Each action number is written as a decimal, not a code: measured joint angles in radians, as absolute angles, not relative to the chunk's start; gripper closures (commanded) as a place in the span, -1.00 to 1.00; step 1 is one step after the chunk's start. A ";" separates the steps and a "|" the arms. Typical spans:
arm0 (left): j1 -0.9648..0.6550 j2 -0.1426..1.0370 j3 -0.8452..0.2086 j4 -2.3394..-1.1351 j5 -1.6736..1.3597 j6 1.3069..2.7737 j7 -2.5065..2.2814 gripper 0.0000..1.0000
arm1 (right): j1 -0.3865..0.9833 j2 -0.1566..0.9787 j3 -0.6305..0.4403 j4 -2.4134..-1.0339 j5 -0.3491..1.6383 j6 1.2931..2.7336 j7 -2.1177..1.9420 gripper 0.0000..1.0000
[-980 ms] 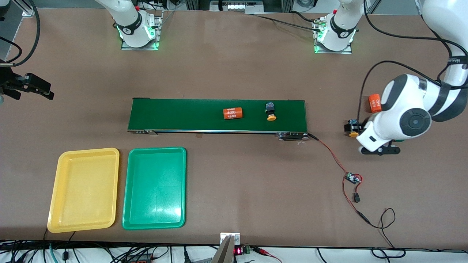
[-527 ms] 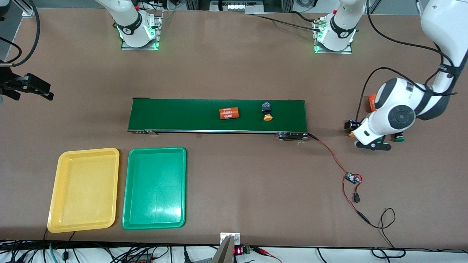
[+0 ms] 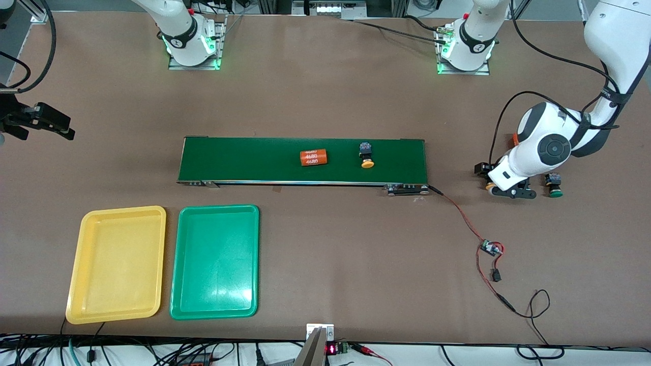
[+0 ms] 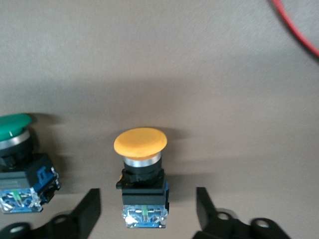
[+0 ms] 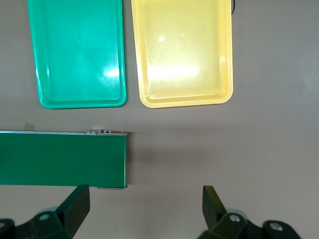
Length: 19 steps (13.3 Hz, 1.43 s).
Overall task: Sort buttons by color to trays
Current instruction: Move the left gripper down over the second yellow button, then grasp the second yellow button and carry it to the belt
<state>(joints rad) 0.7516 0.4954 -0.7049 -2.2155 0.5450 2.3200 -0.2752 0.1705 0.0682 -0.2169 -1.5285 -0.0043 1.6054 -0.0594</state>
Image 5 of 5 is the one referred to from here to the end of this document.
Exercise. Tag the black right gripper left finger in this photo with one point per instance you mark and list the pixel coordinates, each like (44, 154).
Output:
(72, 214)

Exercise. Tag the yellow plastic tray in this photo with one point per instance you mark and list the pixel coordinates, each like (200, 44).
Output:
(184, 49)

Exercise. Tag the green conveyor belt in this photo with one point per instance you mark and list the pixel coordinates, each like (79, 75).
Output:
(62, 159)

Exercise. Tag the green plastic tray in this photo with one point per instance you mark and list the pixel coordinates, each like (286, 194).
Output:
(77, 49)

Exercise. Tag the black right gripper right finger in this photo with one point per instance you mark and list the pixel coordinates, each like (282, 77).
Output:
(216, 219)

